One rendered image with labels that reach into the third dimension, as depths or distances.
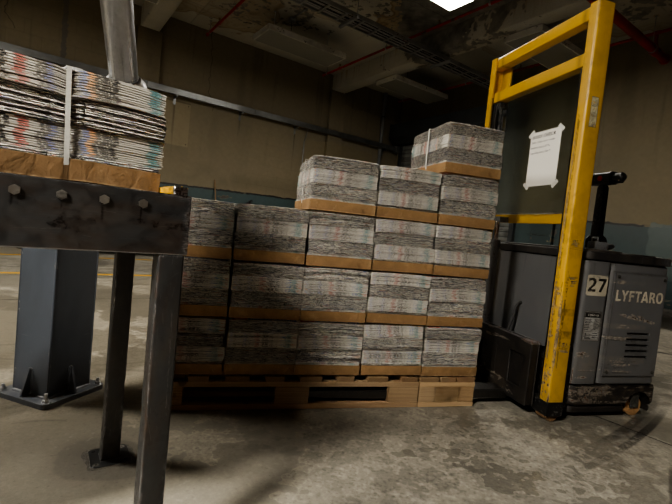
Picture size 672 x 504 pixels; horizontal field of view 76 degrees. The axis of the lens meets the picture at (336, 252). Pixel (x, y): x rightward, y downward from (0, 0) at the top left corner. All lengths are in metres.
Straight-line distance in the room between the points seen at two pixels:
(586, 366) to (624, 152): 6.12
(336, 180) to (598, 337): 1.42
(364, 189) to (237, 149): 7.22
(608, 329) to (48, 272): 2.40
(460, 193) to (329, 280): 0.71
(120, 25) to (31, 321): 1.13
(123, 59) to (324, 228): 0.95
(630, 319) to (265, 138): 7.81
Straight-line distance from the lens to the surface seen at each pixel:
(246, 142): 9.03
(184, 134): 8.63
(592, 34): 2.33
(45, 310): 1.94
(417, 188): 1.91
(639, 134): 8.19
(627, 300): 2.45
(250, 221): 1.72
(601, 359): 2.43
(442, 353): 2.06
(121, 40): 1.80
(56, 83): 1.05
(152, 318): 0.93
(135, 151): 1.07
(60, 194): 0.87
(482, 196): 2.07
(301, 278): 1.75
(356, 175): 1.81
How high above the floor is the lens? 0.76
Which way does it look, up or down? 3 degrees down
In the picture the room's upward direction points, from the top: 6 degrees clockwise
